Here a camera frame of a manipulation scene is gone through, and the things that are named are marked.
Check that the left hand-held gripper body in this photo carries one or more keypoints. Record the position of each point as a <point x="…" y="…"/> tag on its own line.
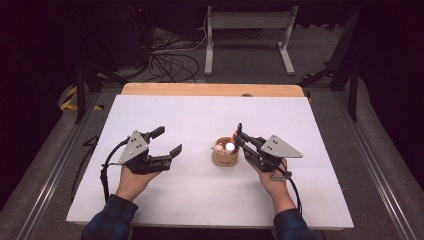
<point x="135" y="150"/>

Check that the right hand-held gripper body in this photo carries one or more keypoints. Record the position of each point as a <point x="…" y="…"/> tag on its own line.
<point x="278" y="148"/>

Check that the wooden pen holder cup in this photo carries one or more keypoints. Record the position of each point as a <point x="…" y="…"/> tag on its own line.
<point x="225" y="160"/>

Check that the person's left hand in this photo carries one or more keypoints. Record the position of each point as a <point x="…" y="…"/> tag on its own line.
<point x="133" y="185"/>

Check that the person's right hand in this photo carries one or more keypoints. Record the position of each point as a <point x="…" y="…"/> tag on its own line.
<point x="275" y="185"/>

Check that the white table cover sheet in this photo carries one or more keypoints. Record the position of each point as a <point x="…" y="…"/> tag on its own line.
<point x="200" y="113"/>

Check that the black tripod stand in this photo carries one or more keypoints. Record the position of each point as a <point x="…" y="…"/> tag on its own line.
<point x="80" y="93"/>

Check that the yellow black hazard tape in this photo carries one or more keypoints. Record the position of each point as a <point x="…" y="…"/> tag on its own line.
<point x="68" y="104"/>

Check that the black angled stand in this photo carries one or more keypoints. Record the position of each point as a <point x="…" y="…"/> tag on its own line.
<point x="352" y="86"/>

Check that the dark computer box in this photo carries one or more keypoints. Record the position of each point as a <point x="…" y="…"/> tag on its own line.
<point x="133" y="33"/>

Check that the aluminium floor rail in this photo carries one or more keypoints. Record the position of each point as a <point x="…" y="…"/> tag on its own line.
<point x="53" y="180"/>
<point x="380" y="186"/>

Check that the grey metal stand frame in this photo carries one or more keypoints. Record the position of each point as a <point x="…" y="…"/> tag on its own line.
<point x="250" y="20"/>

